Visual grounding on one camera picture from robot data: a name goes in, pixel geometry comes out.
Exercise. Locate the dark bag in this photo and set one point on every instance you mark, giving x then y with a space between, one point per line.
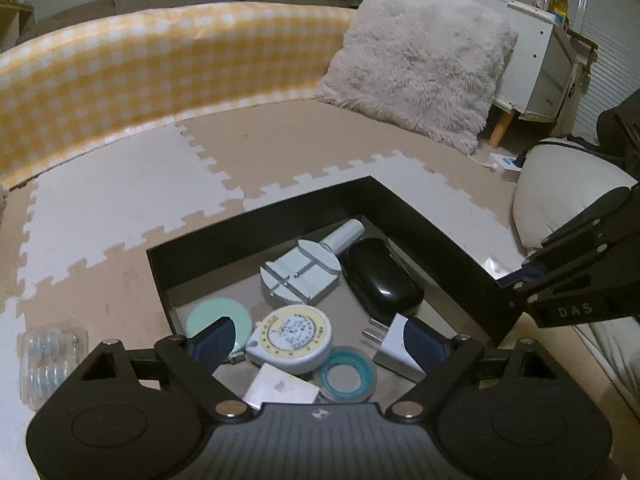
620 130

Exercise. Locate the small white blue box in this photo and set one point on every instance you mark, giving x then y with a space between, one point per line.
506 166

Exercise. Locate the white side cabinet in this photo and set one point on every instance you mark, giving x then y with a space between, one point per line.
545 60

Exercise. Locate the white tube bottle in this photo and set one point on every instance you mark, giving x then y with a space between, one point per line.
345 234

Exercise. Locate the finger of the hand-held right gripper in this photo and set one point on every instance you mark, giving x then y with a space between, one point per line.
595 222
565 275

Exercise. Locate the foam puzzle floor mat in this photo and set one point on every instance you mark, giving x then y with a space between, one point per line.
100 200

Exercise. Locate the black glossy case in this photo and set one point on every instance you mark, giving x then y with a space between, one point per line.
380 280

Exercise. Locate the white slatted door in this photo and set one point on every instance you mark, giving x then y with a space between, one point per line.
615 50

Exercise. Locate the clear plastic container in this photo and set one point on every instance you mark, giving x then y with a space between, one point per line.
50 355

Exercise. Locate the mint green round mirror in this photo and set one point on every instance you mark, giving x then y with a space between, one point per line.
210 312

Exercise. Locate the grey watch link tool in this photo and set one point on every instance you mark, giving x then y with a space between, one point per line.
300 280

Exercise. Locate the round yellow white tape measure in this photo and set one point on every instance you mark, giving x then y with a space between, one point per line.
295 332

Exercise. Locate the wooden shelf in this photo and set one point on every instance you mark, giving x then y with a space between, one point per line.
12 20

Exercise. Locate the cream smooth cushion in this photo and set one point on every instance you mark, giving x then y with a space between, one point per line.
560 195

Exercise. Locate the white plug adapter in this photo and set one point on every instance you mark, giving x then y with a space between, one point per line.
391 342

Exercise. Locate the black cardboard box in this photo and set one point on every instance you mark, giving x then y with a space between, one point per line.
425 215

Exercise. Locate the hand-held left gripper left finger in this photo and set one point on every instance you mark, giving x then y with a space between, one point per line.
215 341

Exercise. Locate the teal tape roll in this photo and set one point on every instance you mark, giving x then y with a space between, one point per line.
345 357

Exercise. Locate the yellow checkered bumper cushion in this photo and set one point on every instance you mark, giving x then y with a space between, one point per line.
125 75

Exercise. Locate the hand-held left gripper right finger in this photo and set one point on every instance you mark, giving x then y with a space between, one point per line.
426 347

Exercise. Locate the fluffy cream pillow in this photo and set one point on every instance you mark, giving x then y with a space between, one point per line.
415 60

